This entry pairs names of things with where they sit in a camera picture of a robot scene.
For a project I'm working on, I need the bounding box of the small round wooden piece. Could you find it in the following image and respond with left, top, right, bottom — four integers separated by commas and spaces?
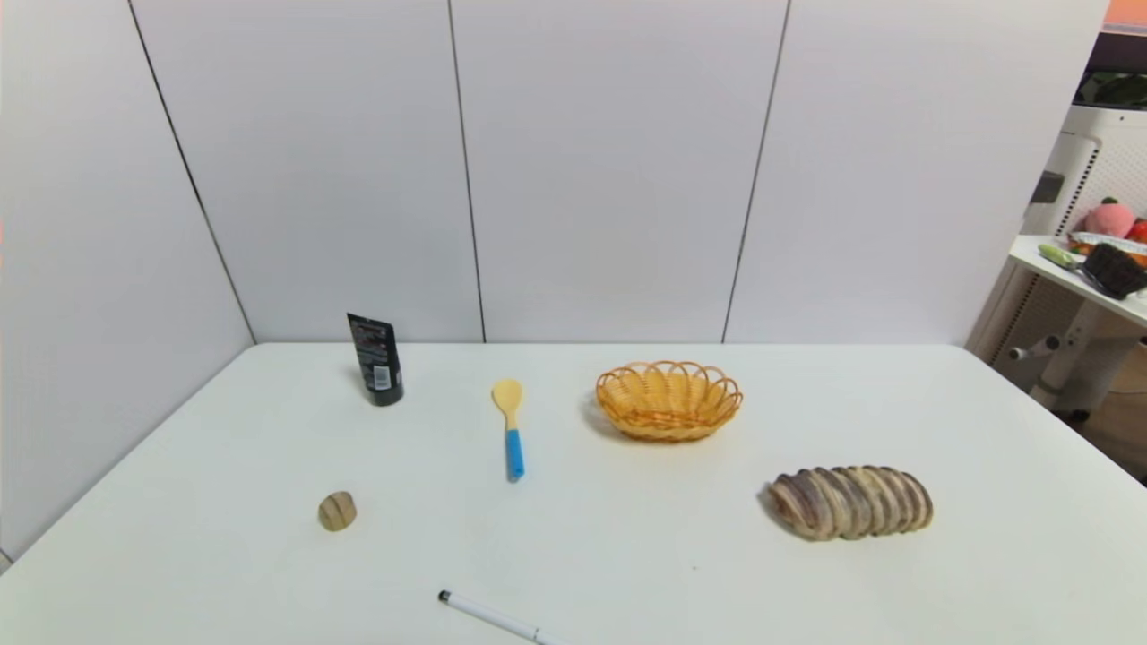
318, 491, 358, 532

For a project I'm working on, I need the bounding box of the yellow woven basket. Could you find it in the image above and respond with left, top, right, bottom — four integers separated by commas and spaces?
596, 360, 745, 443

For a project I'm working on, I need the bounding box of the black woven basket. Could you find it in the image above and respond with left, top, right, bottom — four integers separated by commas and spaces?
1082, 243, 1147, 300

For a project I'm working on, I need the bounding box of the black squeeze tube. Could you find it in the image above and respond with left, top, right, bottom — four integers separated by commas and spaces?
347, 313, 405, 408

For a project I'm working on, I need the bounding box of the white marker pen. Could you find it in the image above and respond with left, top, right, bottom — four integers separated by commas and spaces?
437, 589, 561, 645

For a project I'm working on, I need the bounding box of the striped bread loaf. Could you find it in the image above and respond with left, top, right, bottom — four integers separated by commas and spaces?
766, 465, 935, 542

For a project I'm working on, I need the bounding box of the white side desk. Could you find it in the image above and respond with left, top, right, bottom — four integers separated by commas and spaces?
1008, 235, 1147, 422

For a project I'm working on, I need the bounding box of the orange rimmed plate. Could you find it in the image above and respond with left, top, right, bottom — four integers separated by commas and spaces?
1066, 230, 1147, 268

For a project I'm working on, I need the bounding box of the pink plush toy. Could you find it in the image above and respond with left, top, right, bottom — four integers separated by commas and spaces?
1084, 197, 1139, 239

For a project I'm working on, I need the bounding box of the dark monitor screen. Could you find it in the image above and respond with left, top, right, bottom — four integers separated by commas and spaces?
1074, 31, 1147, 113

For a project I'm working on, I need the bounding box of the yellow spoon blue handle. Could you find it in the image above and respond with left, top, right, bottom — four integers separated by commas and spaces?
491, 378, 527, 484

